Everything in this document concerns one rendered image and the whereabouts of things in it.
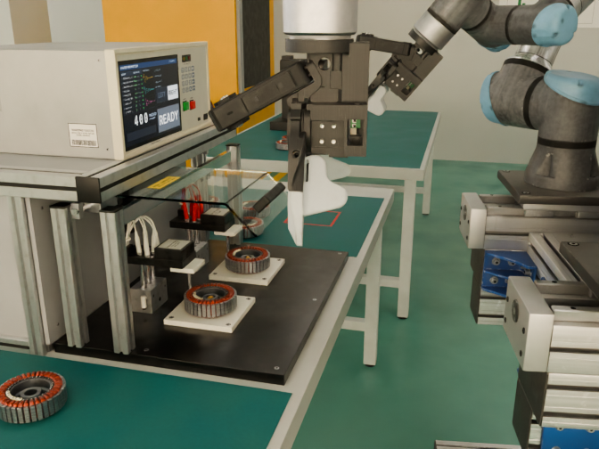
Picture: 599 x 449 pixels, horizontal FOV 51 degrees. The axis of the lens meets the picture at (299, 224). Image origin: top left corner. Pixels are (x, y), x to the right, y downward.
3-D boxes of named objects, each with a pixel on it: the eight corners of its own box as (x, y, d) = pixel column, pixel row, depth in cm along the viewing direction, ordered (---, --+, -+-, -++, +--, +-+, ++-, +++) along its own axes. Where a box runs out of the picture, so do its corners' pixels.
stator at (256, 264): (276, 261, 159) (276, 247, 158) (260, 277, 149) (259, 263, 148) (236, 256, 163) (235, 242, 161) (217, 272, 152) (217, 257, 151)
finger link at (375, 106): (366, 131, 131) (396, 98, 128) (346, 113, 131) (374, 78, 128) (369, 128, 134) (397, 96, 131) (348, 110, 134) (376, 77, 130)
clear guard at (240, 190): (292, 200, 132) (292, 173, 130) (257, 237, 110) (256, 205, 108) (151, 191, 139) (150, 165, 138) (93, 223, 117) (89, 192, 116)
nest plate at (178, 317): (255, 302, 139) (255, 297, 139) (232, 333, 125) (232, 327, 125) (192, 295, 143) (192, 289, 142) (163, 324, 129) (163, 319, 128)
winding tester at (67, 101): (211, 125, 159) (208, 41, 152) (124, 160, 118) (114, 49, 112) (76, 118, 168) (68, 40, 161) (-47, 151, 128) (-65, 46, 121)
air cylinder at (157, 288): (168, 299, 140) (167, 277, 139) (152, 314, 133) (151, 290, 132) (147, 297, 141) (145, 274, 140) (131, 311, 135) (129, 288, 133)
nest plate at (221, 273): (284, 263, 161) (284, 258, 161) (267, 285, 148) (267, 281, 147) (230, 257, 165) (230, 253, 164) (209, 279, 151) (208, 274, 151)
